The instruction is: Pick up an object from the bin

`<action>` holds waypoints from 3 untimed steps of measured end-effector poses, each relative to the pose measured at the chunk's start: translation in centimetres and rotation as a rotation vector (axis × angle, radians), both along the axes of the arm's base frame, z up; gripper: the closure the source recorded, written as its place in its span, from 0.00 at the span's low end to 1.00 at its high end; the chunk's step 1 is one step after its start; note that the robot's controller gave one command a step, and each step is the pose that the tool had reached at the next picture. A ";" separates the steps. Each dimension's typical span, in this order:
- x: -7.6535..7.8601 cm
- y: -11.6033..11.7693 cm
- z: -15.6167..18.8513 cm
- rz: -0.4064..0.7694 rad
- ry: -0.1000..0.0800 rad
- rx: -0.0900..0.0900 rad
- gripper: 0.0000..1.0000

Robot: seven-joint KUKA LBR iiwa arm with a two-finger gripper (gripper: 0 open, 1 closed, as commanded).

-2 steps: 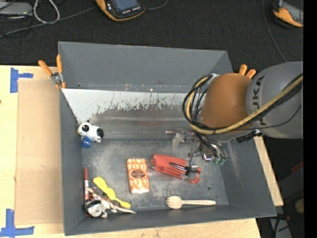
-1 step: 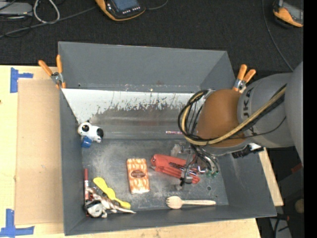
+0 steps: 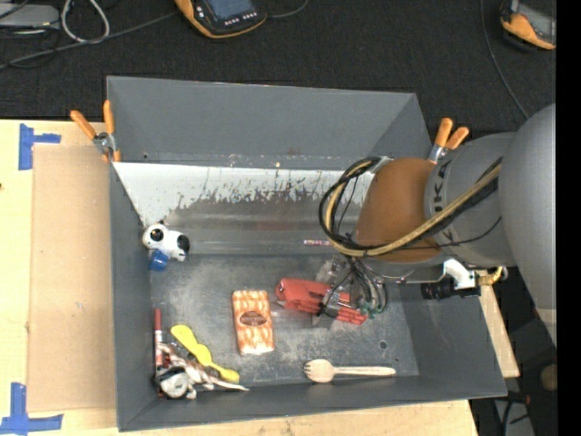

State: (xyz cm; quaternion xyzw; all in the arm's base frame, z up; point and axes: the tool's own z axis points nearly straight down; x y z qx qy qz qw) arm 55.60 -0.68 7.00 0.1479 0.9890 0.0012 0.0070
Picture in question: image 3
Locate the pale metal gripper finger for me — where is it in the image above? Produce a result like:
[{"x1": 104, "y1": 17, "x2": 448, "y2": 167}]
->
[
  {"x1": 311, "y1": 305, "x2": 342, "y2": 331},
  {"x1": 319, "y1": 288, "x2": 341, "y2": 312}
]

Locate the red multi-tool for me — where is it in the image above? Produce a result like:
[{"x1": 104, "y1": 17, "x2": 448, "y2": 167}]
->
[{"x1": 274, "y1": 277, "x2": 369, "y2": 327}]

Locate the wooden spork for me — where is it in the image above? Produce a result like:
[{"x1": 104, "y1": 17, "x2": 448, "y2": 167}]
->
[{"x1": 302, "y1": 358, "x2": 398, "y2": 384}]

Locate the orange patterned packet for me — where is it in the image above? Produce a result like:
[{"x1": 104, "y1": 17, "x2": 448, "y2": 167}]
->
[{"x1": 231, "y1": 289, "x2": 277, "y2": 357}]

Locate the brown and white toy animal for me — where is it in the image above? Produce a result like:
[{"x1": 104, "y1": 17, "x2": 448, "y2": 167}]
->
[{"x1": 156, "y1": 342, "x2": 251, "y2": 394}]

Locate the white and black round thing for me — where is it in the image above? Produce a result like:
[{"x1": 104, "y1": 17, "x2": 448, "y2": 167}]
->
[{"x1": 155, "y1": 368, "x2": 198, "y2": 401}]

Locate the red marker pen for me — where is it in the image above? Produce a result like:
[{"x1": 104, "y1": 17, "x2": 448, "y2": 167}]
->
[{"x1": 153, "y1": 307, "x2": 164, "y2": 368}]

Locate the black and white toy cow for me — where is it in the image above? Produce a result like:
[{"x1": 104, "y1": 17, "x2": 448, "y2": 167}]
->
[{"x1": 142, "y1": 220, "x2": 192, "y2": 263}]

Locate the small blue cup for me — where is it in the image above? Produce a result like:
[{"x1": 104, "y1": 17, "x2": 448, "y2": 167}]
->
[{"x1": 147, "y1": 249, "x2": 171, "y2": 273}]

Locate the grey metal bin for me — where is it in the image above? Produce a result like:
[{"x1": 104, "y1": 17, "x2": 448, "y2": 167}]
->
[{"x1": 104, "y1": 74, "x2": 508, "y2": 431}]

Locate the brown cardboard board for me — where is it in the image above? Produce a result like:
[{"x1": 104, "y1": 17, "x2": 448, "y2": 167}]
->
[{"x1": 25, "y1": 143, "x2": 117, "y2": 412}]

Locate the black cylinder on white bracket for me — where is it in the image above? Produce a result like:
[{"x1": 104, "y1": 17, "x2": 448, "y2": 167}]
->
[{"x1": 419, "y1": 258, "x2": 508, "y2": 302}]

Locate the yellow plastic propeller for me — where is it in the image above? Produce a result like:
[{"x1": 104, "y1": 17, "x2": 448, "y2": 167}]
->
[{"x1": 170, "y1": 323, "x2": 241, "y2": 384}]

